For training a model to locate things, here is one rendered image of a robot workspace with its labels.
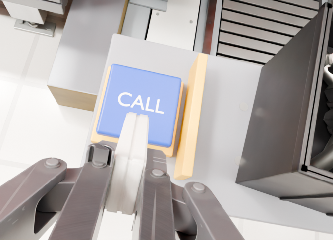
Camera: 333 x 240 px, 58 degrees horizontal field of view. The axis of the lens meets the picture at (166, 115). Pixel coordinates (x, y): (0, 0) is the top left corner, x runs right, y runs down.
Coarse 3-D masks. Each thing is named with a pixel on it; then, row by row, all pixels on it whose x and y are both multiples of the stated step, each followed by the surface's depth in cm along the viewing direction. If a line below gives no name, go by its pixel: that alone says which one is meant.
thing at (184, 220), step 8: (152, 152) 17; (160, 152) 17; (152, 160) 16; (160, 160) 16; (160, 168) 15; (176, 192) 13; (176, 200) 13; (136, 208) 14; (176, 208) 13; (184, 208) 13; (176, 216) 13; (184, 216) 13; (192, 216) 13; (176, 224) 13; (184, 224) 13; (192, 224) 13; (184, 232) 13; (192, 232) 13
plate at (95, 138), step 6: (108, 72) 30; (180, 90) 31; (102, 96) 30; (180, 96) 31; (102, 102) 29; (180, 102) 31; (96, 120) 29; (96, 126) 29; (174, 126) 30; (174, 132) 30; (96, 138) 28; (102, 138) 28; (108, 138) 28; (114, 138) 29; (174, 138) 29; (162, 150) 29; (168, 150) 29; (168, 156) 29
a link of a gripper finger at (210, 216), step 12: (192, 192) 13; (204, 192) 13; (192, 204) 12; (204, 204) 12; (216, 204) 12; (204, 216) 11; (216, 216) 11; (228, 216) 12; (204, 228) 11; (216, 228) 11; (228, 228) 11
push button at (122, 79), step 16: (112, 64) 29; (112, 80) 28; (128, 80) 28; (144, 80) 29; (160, 80) 29; (176, 80) 29; (112, 96) 28; (128, 96) 28; (144, 96) 28; (160, 96) 28; (176, 96) 29; (112, 112) 27; (128, 112) 28; (144, 112) 28; (160, 112) 28; (176, 112) 28; (96, 128) 27; (112, 128) 27; (160, 128) 28; (160, 144) 27
